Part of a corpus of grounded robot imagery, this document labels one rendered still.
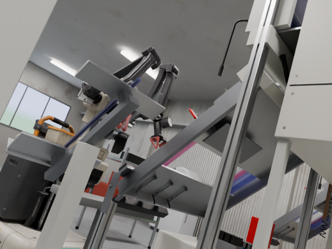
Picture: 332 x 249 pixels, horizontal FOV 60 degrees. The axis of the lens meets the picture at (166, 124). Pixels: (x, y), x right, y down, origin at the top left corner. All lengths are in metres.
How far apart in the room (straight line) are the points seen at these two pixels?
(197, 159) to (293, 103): 5.61
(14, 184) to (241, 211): 4.45
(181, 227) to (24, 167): 3.97
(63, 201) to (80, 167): 0.12
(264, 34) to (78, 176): 0.78
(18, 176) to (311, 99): 1.67
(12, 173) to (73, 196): 1.09
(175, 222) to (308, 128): 4.83
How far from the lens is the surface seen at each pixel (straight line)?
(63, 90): 10.00
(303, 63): 0.99
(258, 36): 1.08
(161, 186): 1.37
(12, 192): 2.01
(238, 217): 5.77
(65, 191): 0.99
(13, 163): 2.10
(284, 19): 1.11
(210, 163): 6.28
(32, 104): 9.56
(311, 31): 1.05
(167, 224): 5.66
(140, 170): 1.21
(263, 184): 1.65
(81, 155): 0.99
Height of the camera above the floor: 0.75
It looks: 13 degrees up
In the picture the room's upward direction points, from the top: 19 degrees clockwise
